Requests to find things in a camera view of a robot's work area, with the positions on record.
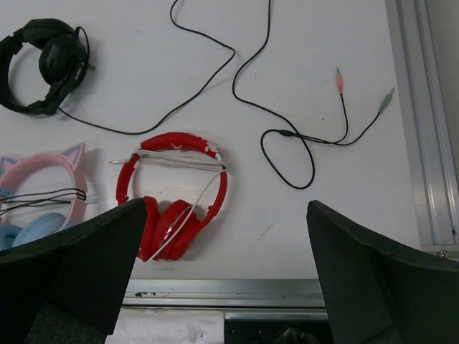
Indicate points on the aluminium rail front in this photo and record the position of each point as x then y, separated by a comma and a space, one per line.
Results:
225, 293

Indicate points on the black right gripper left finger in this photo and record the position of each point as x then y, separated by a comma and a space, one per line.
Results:
69, 287

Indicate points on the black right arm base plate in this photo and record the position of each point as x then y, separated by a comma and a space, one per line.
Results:
277, 327

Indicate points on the aluminium rail right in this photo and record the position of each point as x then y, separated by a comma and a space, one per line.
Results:
430, 156

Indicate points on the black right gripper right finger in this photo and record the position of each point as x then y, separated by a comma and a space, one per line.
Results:
377, 290

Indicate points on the black wired headphones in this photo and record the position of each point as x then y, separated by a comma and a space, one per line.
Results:
64, 60

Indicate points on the aluminium rail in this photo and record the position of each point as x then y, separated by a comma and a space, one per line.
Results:
225, 293
430, 156

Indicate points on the pink blue cat-ear headphones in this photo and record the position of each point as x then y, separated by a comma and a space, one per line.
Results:
16, 169

